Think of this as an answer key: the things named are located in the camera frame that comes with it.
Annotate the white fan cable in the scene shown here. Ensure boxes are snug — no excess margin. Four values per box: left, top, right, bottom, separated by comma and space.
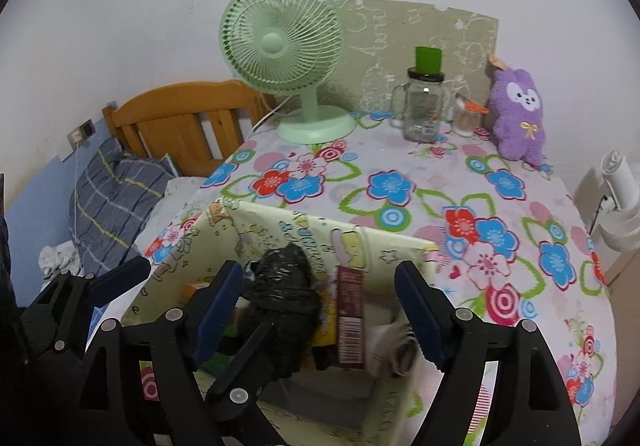
251, 93, 293, 133

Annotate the black fan cable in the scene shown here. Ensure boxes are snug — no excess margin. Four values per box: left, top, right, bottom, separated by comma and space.
589, 196, 615, 237

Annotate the white quilt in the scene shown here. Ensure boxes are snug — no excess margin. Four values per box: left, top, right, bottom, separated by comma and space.
150, 176, 211, 251

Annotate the white standing fan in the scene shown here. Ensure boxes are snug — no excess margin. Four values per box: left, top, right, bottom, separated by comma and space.
587, 151, 640, 251

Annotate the glass jar mug green lid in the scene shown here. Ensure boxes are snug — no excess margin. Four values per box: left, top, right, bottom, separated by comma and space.
389, 46, 447, 143

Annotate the yellow packet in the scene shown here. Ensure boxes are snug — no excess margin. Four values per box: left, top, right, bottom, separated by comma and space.
312, 276, 342, 344

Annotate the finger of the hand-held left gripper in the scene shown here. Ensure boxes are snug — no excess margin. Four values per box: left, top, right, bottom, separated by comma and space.
206, 322, 282, 446
17, 256, 152, 367

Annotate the grey plaid pillow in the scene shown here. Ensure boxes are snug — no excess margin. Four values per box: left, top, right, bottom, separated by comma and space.
70, 136, 178, 277

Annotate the purple plush bunny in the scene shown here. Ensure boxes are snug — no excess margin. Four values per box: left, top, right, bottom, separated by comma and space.
486, 53, 548, 165

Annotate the red packet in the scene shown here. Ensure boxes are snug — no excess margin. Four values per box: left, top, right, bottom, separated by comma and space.
335, 265, 367, 368

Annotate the black plastic bag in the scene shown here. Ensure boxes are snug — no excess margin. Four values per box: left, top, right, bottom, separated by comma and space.
242, 245, 322, 382

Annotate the yellow fabric storage box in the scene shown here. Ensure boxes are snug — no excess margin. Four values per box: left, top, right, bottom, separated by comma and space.
120, 196, 438, 446

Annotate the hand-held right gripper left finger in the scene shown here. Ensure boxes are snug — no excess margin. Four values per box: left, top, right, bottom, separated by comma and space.
75, 261, 244, 446

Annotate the green desk fan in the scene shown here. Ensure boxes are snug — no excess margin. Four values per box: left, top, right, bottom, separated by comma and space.
218, 0, 356, 145

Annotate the white sock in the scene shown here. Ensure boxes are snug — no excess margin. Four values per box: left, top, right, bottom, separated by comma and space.
370, 313, 418, 379

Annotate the small jar orange lid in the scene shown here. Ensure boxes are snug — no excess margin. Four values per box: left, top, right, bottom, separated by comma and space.
452, 96, 488, 137

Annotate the green patterned wall panel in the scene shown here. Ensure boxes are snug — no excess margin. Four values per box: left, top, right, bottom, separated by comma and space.
327, 0, 501, 127

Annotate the wall socket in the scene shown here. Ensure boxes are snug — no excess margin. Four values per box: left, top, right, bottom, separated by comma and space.
65, 120, 96, 149

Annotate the green tissue pack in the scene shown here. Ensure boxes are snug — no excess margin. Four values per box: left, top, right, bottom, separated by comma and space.
202, 346, 246, 377

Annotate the wooden bed headboard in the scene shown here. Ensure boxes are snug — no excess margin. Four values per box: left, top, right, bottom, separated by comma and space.
102, 80, 278, 178

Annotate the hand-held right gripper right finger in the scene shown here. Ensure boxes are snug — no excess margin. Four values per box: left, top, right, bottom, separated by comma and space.
394, 260, 583, 446

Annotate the floral tablecloth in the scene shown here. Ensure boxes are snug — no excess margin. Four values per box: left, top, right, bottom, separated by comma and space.
120, 110, 616, 446

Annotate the white crumpled cloth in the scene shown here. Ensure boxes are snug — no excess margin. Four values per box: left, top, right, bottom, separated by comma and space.
39, 242, 83, 279

